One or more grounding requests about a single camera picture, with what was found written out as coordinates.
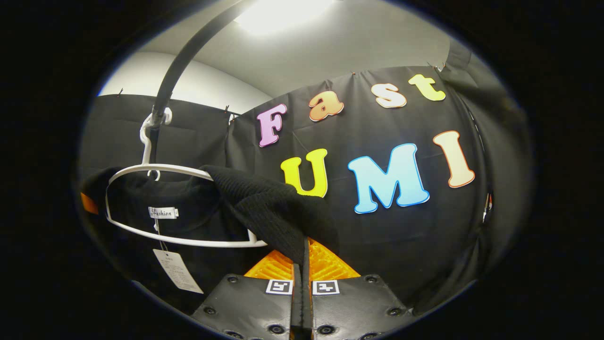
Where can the black metal clothes rack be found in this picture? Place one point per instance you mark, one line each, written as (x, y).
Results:
(181, 61)

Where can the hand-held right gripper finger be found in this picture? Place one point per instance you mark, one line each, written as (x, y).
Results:
(296, 307)
(307, 307)

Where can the black backdrop cloth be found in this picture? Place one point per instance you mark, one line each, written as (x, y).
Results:
(377, 245)

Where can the large ceiling light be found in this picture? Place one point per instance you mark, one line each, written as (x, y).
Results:
(283, 14)

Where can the black knit sweater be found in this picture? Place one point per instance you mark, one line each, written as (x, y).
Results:
(264, 208)

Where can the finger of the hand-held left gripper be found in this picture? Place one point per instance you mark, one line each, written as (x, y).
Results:
(88, 204)

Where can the white plastic hanger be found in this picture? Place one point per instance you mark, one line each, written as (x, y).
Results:
(146, 146)

